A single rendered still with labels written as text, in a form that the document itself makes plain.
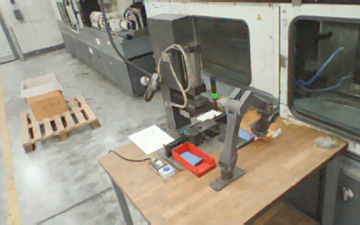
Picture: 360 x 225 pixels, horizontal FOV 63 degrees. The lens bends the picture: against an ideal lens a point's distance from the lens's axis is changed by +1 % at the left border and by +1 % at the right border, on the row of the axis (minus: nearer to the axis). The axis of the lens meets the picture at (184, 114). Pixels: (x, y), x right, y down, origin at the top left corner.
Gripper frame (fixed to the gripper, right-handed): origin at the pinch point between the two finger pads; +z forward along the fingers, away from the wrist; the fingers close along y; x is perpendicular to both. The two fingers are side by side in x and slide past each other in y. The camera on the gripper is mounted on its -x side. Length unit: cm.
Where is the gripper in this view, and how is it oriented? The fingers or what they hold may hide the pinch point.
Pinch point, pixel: (253, 137)
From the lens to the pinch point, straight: 177.0
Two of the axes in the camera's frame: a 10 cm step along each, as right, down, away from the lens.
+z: -1.9, 6.3, 7.5
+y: -5.9, -6.8, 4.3
